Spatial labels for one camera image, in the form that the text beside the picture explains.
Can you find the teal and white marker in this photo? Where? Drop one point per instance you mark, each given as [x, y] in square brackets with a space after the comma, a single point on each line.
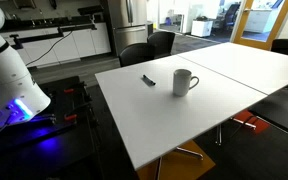
[148, 80]

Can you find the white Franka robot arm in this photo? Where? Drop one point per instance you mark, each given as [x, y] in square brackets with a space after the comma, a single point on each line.
[10, 76]

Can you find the white ceramic mug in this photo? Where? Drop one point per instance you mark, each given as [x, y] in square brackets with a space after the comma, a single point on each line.
[181, 83]

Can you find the stainless steel refrigerator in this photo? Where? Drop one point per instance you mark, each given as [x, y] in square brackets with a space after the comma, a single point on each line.
[127, 30]

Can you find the white kitchen cabinets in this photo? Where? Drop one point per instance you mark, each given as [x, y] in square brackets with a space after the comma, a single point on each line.
[80, 41]

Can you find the white low cabinet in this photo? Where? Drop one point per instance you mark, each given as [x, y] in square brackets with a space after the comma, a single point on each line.
[202, 29]

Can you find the chrome table leg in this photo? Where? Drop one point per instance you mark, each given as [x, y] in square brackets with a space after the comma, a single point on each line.
[219, 135]

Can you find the black robot cart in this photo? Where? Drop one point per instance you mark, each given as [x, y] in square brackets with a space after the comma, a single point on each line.
[67, 150]

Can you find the black mounting bar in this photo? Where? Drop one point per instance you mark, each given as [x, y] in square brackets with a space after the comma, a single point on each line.
[50, 35]

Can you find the orange glass door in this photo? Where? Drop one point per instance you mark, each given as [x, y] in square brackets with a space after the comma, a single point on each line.
[247, 41]

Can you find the blue office chair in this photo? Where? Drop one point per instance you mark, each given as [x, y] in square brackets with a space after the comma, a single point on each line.
[232, 15]

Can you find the black kitchen countertop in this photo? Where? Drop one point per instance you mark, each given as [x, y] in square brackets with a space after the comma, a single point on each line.
[34, 25]

